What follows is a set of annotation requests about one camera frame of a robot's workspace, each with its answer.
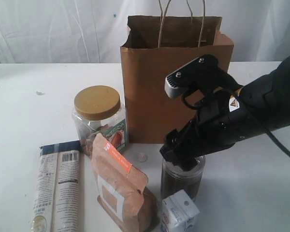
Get white backdrop sheet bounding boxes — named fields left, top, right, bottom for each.
left=0, top=0, right=290, bottom=63

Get small white milk carton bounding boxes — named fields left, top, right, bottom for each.
left=160, top=189, right=200, bottom=232

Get long noodle packet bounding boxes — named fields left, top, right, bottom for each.
left=30, top=141, right=81, bottom=232

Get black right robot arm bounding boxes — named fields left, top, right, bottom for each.
left=160, top=54, right=290, bottom=171

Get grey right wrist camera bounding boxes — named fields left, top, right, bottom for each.
left=164, top=58, right=198, bottom=99

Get brown kraft pouch orange label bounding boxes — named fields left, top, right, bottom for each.
left=91, top=133, right=159, bottom=232

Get brown paper shopping bag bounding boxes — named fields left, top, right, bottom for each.
left=120, top=15, right=234, bottom=144

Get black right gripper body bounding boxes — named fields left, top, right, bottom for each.
left=160, top=93, right=268, bottom=164

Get clear jar gold lid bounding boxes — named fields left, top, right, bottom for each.
left=72, top=85, right=129, bottom=158

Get clear can dark contents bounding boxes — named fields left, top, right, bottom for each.
left=160, top=156, right=206, bottom=201

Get small white crumpled scrap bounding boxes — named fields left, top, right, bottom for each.
left=138, top=152, right=148, bottom=162

